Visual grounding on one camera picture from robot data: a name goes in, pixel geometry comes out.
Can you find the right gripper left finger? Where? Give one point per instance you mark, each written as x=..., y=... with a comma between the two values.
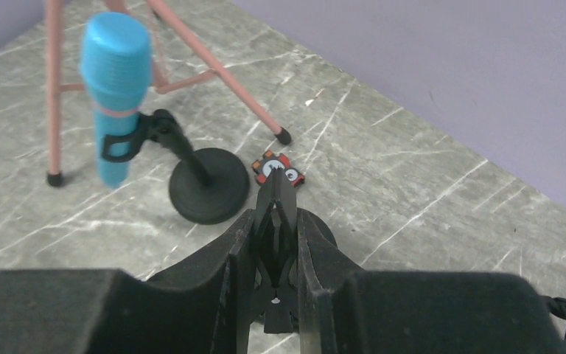
x=199, y=305

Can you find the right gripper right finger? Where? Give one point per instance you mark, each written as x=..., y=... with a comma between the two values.
x=344, y=308

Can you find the blue microphone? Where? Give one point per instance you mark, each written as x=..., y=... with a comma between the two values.
x=116, y=68

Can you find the black round-base mic stand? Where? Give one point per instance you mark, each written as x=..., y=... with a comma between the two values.
x=207, y=186

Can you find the pink music stand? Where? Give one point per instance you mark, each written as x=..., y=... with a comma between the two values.
x=53, y=15

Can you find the small red black cube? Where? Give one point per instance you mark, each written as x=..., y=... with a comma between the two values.
x=271, y=161

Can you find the black tall mic stand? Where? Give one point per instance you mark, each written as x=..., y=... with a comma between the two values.
x=275, y=244

